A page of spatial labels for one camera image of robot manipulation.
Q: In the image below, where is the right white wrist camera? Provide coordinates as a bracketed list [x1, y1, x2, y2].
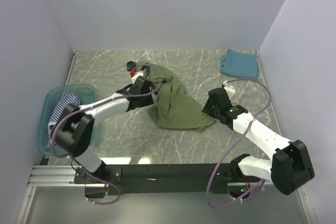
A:
[222, 81, 235, 99]

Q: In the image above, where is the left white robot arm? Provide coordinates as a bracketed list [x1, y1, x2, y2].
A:
[51, 76, 158, 183]

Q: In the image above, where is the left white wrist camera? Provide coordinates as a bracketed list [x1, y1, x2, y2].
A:
[130, 70, 144, 84]

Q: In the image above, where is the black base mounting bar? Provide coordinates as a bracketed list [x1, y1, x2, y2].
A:
[73, 163, 261, 198]

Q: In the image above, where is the olive green tank top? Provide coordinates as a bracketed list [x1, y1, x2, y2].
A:
[126, 61, 215, 132]

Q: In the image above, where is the translucent teal laundry basket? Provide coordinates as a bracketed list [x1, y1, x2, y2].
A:
[36, 83, 98, 156]

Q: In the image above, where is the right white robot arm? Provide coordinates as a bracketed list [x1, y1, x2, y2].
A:
[203, 86, 315, 195]

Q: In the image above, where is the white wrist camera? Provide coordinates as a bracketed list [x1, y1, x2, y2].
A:
[130, 70, 144, 84]
[222, 81, 235, 99]

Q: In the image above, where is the aluminium frame rail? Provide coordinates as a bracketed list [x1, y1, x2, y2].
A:
[28, 163, 306, 187]

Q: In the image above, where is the blue white striped tank top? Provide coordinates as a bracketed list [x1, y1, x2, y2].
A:
[47, 93, 82, 141]

